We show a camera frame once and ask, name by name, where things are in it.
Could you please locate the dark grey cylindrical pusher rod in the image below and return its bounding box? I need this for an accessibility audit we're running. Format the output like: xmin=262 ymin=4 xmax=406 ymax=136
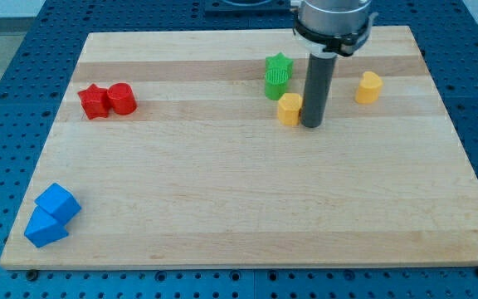
xmin=300 ymin=54 xmax=337 ymax=128

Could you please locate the yellow hexagon block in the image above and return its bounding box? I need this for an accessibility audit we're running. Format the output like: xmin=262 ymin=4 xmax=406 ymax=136
xmin=277 ymin=93 xmax=303 ymax=125

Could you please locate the green star block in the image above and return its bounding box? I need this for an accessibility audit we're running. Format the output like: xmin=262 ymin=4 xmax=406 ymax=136
xmin=265 ymin=52 xmax=294 ymax=77

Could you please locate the green cylinder block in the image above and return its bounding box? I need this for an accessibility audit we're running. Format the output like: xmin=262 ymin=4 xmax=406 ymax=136
xmin=265 ymin=68 xmax=290 ymax=100

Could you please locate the yellow heart block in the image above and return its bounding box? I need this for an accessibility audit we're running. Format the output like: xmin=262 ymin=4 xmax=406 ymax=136
xmin=354 ymin=71 xmax=383 ymax=104

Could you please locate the wooden board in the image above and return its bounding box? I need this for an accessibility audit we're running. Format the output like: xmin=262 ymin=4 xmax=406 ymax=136
xmin=0 ymin=26 xmax=478 ymax=270

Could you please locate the red cylinder block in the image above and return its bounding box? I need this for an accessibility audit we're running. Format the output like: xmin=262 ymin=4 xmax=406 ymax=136
xmin=107 ymin=82 xmax=137 ymax=115

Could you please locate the red star block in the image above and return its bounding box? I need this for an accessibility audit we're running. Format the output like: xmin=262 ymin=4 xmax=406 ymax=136
xmin=77 ymin=84 xmax=110 ymax=120

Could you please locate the blue cube block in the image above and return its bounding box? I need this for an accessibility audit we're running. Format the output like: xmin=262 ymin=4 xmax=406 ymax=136
xmin=35 ymin=183 xmax=81 ymax=225

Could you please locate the blue triangle block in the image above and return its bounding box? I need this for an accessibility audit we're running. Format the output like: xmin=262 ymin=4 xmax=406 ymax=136
xmin=24 ymin=207 xmax=69 ymax=248

